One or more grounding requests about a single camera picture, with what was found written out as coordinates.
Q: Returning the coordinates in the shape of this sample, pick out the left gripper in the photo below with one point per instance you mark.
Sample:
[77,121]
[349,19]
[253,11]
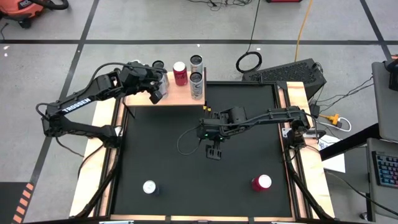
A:
[140,74]

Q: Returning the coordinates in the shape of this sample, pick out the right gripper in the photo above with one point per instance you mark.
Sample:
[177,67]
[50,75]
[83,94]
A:
[211,130]

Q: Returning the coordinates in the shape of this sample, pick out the white Celsius Peach Vibe can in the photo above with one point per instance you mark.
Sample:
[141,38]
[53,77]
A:
[158,64]
[164,85]

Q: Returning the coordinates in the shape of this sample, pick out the red Coca-Cola can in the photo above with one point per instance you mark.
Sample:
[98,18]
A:
[181,76]
[261,183]

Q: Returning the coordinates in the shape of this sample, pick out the white Celsius Tropical Vibe can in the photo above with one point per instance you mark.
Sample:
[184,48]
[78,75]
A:
[196,60]
[196,88]

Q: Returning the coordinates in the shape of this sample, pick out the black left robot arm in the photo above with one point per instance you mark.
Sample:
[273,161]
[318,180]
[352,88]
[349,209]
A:
[76,105]

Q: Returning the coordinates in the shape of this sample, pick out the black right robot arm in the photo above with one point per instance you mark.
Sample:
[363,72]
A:
[267,116]

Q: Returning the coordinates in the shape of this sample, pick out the wooden shelf platform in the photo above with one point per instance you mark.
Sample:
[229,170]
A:
[177,96]

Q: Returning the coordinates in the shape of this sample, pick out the black perforated computer case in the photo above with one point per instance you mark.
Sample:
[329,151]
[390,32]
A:
[280,74]

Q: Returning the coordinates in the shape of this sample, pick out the black power adapter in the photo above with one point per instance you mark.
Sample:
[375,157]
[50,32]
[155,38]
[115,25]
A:
[314,110]

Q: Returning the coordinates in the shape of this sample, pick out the white paper sheet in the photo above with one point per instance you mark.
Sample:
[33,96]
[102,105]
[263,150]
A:
[334,161]

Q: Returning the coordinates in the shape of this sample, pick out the yellow power splitter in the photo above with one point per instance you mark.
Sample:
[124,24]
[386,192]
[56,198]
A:
[331,118]

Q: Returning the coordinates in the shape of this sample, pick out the black desk beam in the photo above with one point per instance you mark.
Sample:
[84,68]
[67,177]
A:
[348,143]

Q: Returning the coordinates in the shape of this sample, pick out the orange shop vacuum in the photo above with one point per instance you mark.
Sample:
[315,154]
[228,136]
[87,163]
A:
[21,9]

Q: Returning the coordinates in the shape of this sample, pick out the backlit keyboard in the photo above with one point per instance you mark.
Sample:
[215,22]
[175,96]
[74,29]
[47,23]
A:
[387,169]

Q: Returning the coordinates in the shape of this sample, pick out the grey desk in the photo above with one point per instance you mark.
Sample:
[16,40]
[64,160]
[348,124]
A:
[382,202]

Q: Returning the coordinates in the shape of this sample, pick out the grey flat panel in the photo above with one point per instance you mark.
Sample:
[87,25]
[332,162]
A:
[385,109]

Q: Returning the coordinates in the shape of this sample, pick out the black orange striped mat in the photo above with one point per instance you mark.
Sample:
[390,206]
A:
[12,202]

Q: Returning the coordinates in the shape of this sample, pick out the black aluminium rig frame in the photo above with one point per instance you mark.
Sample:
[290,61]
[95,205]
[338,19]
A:
[109,186]

